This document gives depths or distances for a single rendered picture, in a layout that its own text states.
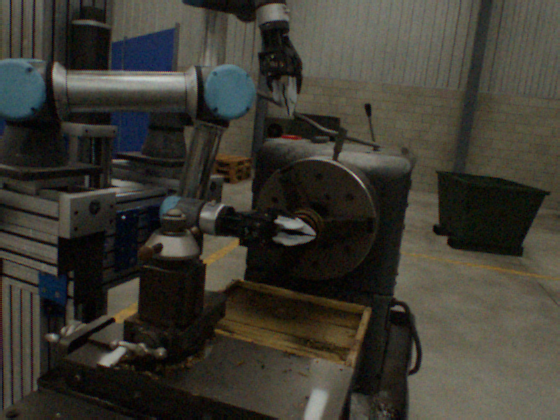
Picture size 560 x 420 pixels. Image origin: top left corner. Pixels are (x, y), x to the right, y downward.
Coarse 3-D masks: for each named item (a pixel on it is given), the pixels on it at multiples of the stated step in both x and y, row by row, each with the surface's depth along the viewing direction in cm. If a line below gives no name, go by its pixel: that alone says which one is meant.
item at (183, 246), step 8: (152, 240) 63; (160, 240) 62; (168, 240) 62; (176, 240) 62; (184, 240) 63; (192, 240) 64; (168, 248) 62; (176, 248) 62; (184, 248) 62; (192, 248) 64; (160, 256) 61; (168, 256) 61; (176, 256) 62; (184, 256) 62; (192, 256) 63
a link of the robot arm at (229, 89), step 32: (0, 64) 84; (32, 64) 88; (0, 96) 85; (32, 96) 86; (64, 96) 90; (96, 96) 92; (128, 96) 93; (160, 96) 95; (192, 96) 96; (224, 96) 97
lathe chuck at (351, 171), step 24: (312, 168) 113; (336, 168) 111; (264, 192) 118; (312, 192) 114; (336, 192) 112; (360, 192) 110; (360, 216) 111; (336, 240) 114; (360, 240) 112; (312, 264) 117; (336, 264) 115
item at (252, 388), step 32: (96, 320) 74; (64, 352) 67; (96, 352) 66; (224, 352) 68; (256, 352) 69; (96, 384) 63; (128, 384) 61; (160, 384) 59; (192, 384) 60; (224, 384) 60; (256, 384) 61; (288, 384) 62; (320, 384) 63; (192, 416) 59; (224, 416) 57; (256, 416) 55; (288, 416) 55; (320, 416) 56
